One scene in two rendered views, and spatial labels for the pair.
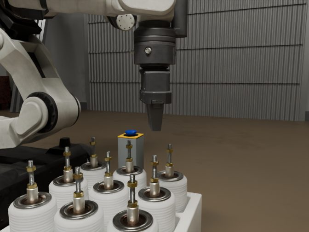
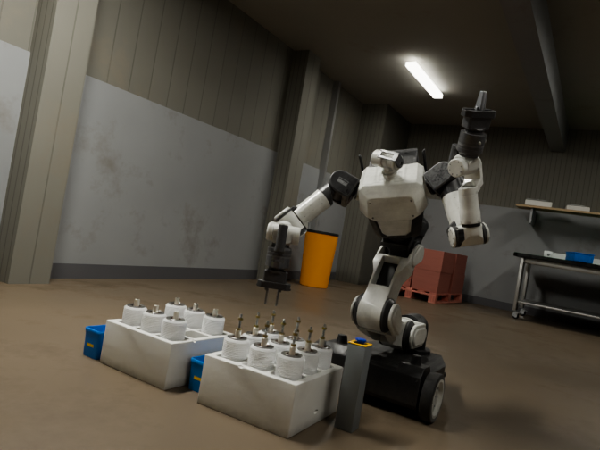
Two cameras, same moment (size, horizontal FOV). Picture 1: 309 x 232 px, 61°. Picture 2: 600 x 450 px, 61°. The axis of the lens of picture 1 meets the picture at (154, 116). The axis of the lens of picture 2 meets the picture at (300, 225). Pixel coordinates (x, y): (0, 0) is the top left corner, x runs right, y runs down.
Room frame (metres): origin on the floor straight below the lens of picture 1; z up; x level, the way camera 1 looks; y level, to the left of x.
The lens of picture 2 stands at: (0.90, -1.80, 0.68)
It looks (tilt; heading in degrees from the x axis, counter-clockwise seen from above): 1 degrees up; 99
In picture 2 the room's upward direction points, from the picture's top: 10 degrees clockwise
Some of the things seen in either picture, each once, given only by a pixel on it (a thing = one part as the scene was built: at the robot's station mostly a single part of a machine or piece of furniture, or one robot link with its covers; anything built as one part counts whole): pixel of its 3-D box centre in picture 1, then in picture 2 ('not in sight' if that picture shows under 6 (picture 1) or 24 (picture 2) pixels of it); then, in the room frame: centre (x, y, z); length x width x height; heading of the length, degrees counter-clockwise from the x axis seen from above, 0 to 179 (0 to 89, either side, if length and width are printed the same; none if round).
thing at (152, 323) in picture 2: not in sight; (151, 334); (0.06, 0.18, 0.16); 0.10 x 0.10 x 0.18
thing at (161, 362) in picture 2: not in sight; (170, 347); (0.10, 0.29, 0.09); 0.39 x 0.39 x 0.18; 67
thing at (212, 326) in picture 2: not in sight; (211, 336); (0.26, 0.35, 0.16); 0.10 x 0.10 x 0.18
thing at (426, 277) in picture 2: not in sight; (427, 273); (1.70, 6.12, 0.37); 1.25 x 0.90 x 0.73; 68
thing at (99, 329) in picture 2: not in sight; (118, 339); (-0.17, 0.35, 0.06); 0.30 x 0.11 x 0.12; 67
